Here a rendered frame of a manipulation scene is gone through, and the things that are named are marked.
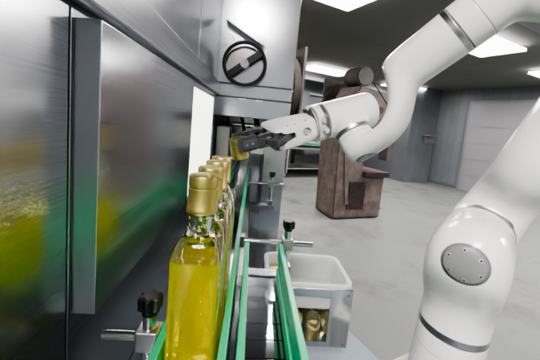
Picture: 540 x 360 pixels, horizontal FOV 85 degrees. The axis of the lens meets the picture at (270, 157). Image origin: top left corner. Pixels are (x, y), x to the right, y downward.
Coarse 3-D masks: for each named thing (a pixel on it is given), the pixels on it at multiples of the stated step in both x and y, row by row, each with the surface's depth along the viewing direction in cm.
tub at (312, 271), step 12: (276, 252) 89; (264, 264) 81; (300, 264) 89; (312, 264) 89; (324, 264) 89; (336, 264) 86; (300, 276) 89; (312, 276) 89; (324, 276) 89; (336, 276) 84; (348, 276) 78; (336, 288) 73; (348, 288) 74
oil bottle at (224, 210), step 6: (222, 210) 45; (228, 210) 46; (222, 216) 44; (228, 216) 45; (228, 222) 44; (228, 228) 44; (228, 234) 44; (228, 240) 45; (228, 246) 46; (228, 252) 48; (228, 258) 49; (222, 306) 46; (222, 312) 46; (222, 318) 46; (222, 324) 47
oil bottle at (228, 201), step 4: (228, 196) 52; (224, 200) 50; (228, 200) 51; (232, 200) 53; (228, 204) 50; (232, 204) 51; (232, 208) 50; (232, 212) 50; (232, 216) 50; (232, 220) 52; (232, 224) 53; (232, 228) 54; (228, 260) 51; (228, 264) 51; (228, 268) 52; (228, 272) 54; (228, 276) 55
